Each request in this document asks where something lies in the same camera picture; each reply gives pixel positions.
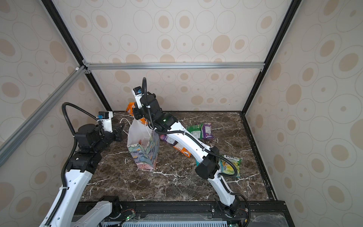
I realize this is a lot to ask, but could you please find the orange snack bag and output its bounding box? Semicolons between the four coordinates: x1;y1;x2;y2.
173;143;191;158
126;103;147;125

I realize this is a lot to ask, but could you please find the white paper bag colourful print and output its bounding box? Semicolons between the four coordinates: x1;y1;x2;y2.
127;119;160;170

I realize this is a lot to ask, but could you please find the small purple candy bag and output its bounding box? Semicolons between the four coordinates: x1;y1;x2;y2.
159;134;177;146

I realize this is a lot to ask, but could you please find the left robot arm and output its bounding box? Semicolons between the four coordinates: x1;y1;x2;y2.
41;121;124;227

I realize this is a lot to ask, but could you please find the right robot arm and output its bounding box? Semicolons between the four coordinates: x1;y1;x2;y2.
133;87;240;217

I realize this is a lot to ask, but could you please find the green snack bag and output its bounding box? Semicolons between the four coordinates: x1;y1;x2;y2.
187;123;204;140

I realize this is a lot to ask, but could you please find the purple berries candy bag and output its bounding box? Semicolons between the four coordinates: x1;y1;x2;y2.
201;123;214;140

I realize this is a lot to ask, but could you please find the teal spring candy bag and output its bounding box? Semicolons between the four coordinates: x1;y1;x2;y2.
219;155;243;178

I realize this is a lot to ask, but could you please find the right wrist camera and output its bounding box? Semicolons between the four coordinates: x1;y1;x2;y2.
132;86;143;109

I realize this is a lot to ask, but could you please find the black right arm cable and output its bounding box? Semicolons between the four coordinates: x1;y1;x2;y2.
141;77;251;227

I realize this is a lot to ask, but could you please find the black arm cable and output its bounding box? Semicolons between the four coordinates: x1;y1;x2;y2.
141;77;251;227
42;102;99;227

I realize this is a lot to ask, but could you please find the horizontal aluminium rail back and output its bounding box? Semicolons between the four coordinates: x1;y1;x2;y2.
86;62;265;70

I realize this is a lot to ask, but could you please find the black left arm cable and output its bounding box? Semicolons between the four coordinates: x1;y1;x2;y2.
42;102;99;227

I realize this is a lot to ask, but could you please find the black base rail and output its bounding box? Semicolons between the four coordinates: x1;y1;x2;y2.
98;201;294;227

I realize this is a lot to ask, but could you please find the aluminium rail left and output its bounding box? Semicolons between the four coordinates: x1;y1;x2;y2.
1;66;86;166

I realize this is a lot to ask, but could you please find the black vertical frame post left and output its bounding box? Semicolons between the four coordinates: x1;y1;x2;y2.
41;0;112;111

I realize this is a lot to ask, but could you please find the black vertical frame post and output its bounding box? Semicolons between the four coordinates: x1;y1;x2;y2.
41;0;112;111
241;0;302;116

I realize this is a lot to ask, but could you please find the black vertical frame post right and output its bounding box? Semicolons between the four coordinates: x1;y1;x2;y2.
241;0;302;116

